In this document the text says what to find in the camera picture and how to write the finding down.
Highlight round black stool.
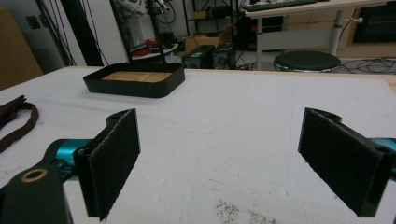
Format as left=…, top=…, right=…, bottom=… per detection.
left=273, top=50, right=342, bottom=74

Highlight light wooden desk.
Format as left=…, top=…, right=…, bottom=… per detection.
left=244, top=0, right=396, bottom=71

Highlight black equipment box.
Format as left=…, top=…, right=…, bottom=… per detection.
left=212, top=42, right=237, bottom=70
left=181, top=44, right=216, bottom=70

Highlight black keyboard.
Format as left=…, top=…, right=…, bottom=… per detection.
left=242, top=0, right=331, bottom=13

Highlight black cables on floor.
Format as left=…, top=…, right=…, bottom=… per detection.
left=340, top=57, right=396, bottom=75

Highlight black tray with wooden bottom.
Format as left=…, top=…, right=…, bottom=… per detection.
left=82, top=63, right=186, bottom=99

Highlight dark red strap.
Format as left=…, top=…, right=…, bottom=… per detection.
left=0, top=94, right=40, bottom=154

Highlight cardboard box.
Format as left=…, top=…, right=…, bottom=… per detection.
left=184, top=23, right=235, bottom=54

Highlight black metal stand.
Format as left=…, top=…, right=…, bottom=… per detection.
left=109, top=0, right=176, bottom=65

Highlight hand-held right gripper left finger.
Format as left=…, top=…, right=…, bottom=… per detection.
left=73, top=107, right=141, bottom=222

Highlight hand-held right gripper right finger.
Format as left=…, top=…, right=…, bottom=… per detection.
left=297, top=106, right=396, bottom=218

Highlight round white table with clutter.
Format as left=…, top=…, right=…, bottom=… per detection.
left=130, top=37, right=179, bottom=61

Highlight brown board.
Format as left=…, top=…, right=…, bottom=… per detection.
left=0, top=7, right=45, bottom=91

